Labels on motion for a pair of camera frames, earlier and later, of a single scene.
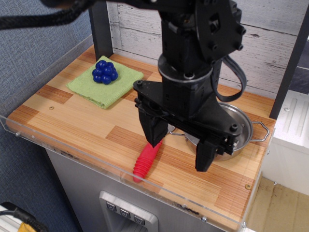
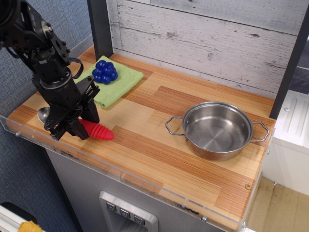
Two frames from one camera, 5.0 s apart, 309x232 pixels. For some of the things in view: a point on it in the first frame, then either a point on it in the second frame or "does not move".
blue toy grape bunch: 104,72 does not move
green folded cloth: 105,94 does not move
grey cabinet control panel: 120,215 does not move
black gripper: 188,104 to 65,98
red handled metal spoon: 147,154 to 94,130
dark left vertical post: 99,19 does not move
